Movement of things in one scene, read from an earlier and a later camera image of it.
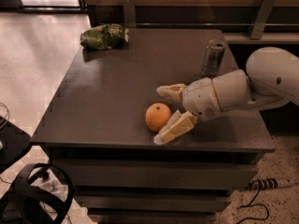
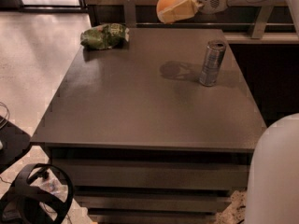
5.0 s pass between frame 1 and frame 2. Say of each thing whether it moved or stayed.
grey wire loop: stayed
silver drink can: stayed
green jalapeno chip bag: stayed
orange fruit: moved
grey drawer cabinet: stayed
